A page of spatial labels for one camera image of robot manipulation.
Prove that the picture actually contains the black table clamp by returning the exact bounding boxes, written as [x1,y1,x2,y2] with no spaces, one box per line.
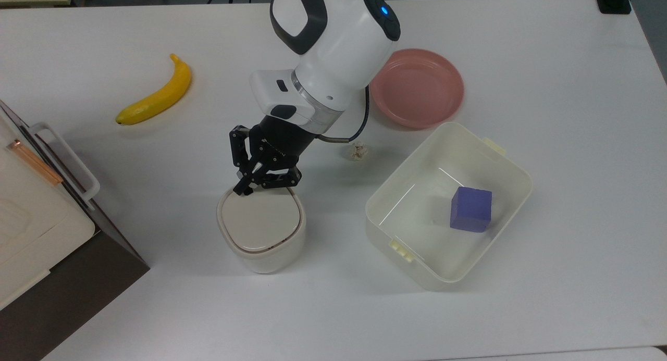
[593,0,634,15]

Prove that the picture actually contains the cream plastic toy oven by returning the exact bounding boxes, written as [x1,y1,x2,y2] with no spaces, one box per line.
[0,108,97,310]

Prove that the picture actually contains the white microwave oven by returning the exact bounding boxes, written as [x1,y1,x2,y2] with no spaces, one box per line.
[0,99,151,361]

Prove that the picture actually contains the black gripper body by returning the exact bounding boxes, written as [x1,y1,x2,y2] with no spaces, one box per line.
[249,115,317,169]

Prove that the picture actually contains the white drawer handle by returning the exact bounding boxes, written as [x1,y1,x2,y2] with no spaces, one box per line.
[29,122,101,203]

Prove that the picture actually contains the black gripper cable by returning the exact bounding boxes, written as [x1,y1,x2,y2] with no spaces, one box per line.
[319,85,370,143]

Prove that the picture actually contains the purple cube block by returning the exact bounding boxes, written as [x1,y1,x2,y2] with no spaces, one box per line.
[450,186,493,233]

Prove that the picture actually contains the small beige trash can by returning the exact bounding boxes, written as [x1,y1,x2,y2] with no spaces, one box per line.
[216,185,307,274]

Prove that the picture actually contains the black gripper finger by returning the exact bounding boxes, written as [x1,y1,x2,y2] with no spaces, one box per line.
[229,126,264,196]
[255,166,303,191]

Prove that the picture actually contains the white plastic open bin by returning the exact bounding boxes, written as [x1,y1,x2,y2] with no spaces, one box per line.
[365,121,533,291]

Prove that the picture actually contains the yellow toy banana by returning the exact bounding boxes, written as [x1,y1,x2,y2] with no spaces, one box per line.
[115,54,192,126]

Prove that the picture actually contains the pink plastic plate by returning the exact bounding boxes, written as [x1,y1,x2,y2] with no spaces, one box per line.
[369,48,465,130]

